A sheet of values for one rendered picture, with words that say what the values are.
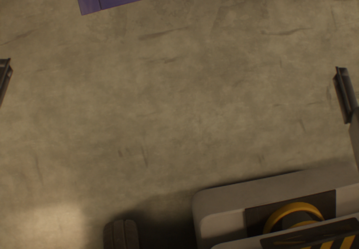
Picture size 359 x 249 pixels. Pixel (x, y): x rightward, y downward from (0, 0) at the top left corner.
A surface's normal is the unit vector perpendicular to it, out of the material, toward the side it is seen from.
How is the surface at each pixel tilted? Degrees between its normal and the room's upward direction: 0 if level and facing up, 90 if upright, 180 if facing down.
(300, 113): 0
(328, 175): 90
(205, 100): 0
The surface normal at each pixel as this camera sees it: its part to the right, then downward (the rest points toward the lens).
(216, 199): -0.14, -0.93
